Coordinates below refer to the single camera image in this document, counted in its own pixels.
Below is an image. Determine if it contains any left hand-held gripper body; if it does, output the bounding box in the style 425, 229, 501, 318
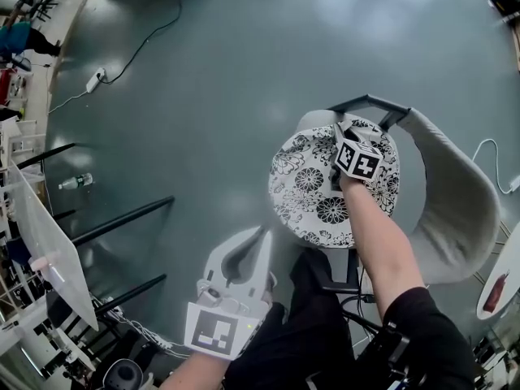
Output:
183, 274, 279, 362

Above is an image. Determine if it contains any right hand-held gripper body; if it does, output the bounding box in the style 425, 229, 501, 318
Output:
330, 137, 384, 191

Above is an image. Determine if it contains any white black floral cushion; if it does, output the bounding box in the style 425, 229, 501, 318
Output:
267, 121, 401, 249

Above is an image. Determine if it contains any grey chair with dark legs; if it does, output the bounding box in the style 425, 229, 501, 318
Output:
293, 93, 502, 297

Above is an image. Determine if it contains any person's right forearm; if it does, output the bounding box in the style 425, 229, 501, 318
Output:
339, 172, 427, 321

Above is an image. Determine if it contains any person's left forearm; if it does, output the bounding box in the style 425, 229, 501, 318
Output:
158, 353, 232, 390

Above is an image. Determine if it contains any person's black clothing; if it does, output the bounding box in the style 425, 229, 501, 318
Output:
225, 249, 479, 390

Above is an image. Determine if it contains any marble table with black legs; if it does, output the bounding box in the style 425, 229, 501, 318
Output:
6, 140, 176, 333

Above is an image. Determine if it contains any clear water bottle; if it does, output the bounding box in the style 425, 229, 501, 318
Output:
57, 172, 95, 191

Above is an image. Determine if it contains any round white side table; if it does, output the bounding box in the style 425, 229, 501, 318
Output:
475, 220, 520, 321

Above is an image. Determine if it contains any red pouch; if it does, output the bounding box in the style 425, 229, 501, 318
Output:
482, 271, 511, 313

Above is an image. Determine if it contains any white power strip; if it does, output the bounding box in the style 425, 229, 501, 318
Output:
85, 67, 107, 94

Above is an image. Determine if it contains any white cable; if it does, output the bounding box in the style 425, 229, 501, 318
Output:
471, 137, 520, 195

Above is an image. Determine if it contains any black floor cable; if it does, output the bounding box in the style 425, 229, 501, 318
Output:
102, 0, 184, 85

